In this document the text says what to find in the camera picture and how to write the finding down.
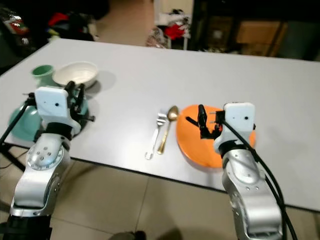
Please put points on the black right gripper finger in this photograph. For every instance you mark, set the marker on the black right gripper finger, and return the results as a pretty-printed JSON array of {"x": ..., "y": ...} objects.
[
  {"x": 193, "y": 121},
  {"x": 202, "y": 115}
]

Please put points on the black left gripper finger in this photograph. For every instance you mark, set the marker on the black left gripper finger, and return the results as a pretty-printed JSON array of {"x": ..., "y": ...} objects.
[
  {"x": 80, "y": 87},
  {"x": 69, "y": 86}
]

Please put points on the gold spoon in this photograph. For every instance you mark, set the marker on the gold spoon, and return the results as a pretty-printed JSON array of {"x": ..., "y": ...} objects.
[{"x": 172, "y": 113}]

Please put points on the white bowl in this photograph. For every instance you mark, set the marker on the white bowl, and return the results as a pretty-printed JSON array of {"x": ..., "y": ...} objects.
[{"x": 75, "y": 74}]

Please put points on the orange plate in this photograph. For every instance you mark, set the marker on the orange plate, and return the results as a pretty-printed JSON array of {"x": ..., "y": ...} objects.
[{"x": 195, "y": 147}]

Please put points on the green cup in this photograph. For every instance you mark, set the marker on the green cup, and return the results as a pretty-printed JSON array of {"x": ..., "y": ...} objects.
[{"x": 41, "y": 75}]

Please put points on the silver fork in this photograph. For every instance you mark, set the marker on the silver fork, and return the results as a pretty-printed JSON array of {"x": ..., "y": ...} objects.
[{"x": 160, "y": 121}]

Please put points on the teal plate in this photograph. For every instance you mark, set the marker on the teal plate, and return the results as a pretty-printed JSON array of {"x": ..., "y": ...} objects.
[{"x": 25, "y": 125}]

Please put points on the red cloth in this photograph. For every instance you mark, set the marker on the red cloth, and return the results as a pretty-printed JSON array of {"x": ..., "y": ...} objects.
[
  {"x": 60, "y": 20},
  {"x": 174, "y": 31}
]

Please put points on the small cardboard box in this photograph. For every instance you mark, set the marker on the small cardboard box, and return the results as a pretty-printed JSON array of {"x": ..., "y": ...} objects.
[{"x": 219, "y": 32}]

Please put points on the patterned fabric bundle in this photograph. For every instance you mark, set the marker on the patterned fabric bundle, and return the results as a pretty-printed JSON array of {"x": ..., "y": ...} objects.
[{"x": 156, "y": 38}]

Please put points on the large cardboard box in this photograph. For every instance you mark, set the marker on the large cardboard box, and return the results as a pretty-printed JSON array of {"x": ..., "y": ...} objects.
[{"x": 260, "y": 37}]

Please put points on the white shelf unit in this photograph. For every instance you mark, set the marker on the white shelf unit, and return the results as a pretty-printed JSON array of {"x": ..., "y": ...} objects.
[{"x": 172, "y": 7}]

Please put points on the dark robot foot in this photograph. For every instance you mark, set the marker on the dark robot foot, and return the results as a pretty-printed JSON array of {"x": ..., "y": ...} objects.
[{"x": 126, "y": 236}]

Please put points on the black cabinet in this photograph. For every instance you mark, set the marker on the black cabinet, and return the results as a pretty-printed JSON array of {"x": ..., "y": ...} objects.
[{"x": 302, "y": 20}]

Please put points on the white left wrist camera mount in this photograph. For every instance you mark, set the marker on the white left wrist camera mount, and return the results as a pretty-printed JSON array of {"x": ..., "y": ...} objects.
[{"x": 52, "y": 105}]

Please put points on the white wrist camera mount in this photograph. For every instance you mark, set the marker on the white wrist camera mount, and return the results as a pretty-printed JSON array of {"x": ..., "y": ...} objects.
[
  {"x": 52, "y": 105},
  {"x": 237, "y": 120}
]

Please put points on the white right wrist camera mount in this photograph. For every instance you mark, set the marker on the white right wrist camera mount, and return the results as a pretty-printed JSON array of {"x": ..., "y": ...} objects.
[{"x": 237, "y": 120}]

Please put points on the black table leg frame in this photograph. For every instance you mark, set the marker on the black table leg frame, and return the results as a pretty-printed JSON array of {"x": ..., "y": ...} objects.
[{"x": 12, "y": 156}]

